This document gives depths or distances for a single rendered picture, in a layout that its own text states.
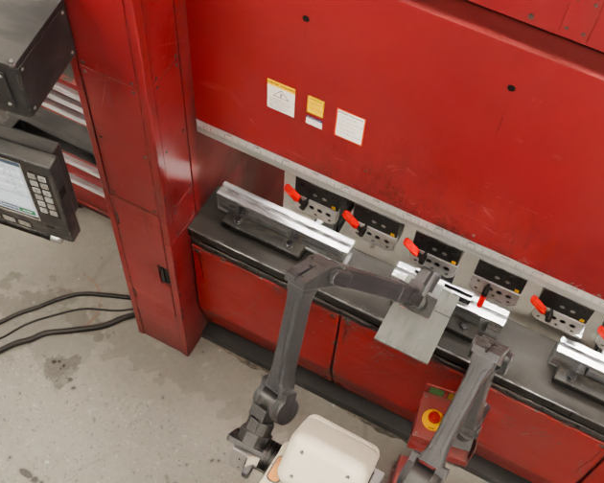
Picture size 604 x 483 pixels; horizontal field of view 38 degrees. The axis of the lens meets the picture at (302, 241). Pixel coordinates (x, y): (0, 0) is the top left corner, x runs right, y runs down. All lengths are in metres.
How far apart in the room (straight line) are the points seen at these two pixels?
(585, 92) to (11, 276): 2.80
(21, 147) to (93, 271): 1.70
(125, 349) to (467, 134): 2.07
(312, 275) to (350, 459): 0.45
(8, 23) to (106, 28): 0.25
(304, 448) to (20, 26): 1.20
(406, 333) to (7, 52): 1.42
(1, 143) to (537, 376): 1.75
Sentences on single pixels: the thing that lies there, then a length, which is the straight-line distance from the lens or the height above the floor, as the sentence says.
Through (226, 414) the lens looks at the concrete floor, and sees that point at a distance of 3.67.
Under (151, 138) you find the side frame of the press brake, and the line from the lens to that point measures 2.53.
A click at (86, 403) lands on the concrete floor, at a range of 3.75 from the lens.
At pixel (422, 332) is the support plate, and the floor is 1.00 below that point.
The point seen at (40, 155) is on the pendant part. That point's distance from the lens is 2.37.
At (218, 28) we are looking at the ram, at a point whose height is 1.76.
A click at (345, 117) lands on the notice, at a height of 1.63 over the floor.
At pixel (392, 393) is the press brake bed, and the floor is 0.38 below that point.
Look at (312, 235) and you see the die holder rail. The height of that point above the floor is 0.97.
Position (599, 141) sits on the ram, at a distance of 2.09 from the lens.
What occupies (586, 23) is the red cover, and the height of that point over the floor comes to 2.22.
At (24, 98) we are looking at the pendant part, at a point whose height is 1.83.
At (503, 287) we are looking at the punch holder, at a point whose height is 1.20.
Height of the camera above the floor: 3.42
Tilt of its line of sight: 58 degrees down
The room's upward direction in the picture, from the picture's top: 5 degrees clockwise
